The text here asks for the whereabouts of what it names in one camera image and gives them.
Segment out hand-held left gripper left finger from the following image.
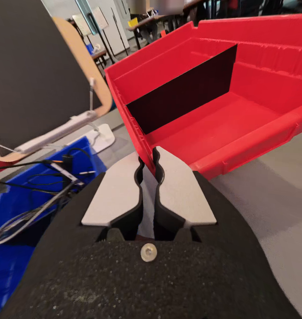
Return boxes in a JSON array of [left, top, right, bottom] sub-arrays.
[[81, 152, 144, 227]]

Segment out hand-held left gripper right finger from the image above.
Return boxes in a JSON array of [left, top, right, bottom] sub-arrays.
[[152, 147, 217, 228]]

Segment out grey usb hub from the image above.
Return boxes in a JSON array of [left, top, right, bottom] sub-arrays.
[[50, 162, 85, 187]]

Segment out thin black usb cable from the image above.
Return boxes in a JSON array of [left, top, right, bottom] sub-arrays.
[[0, 148, 97, 195]]

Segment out braided cable silver plug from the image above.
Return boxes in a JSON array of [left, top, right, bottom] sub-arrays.
[[0, 182, 77, 246]]

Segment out red plastic bin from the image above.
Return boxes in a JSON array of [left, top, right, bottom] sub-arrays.
[[104, 14, 302, 180]]

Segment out blue plastic bin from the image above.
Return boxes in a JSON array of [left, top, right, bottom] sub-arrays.
[[0, 136, 101, 317]]

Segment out black bin divider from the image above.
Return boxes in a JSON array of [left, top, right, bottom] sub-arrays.
[[126, 44, 238, 135]]

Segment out brown wooden table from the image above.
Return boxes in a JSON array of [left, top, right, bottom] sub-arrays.
[[126, 14, 184, 50]]

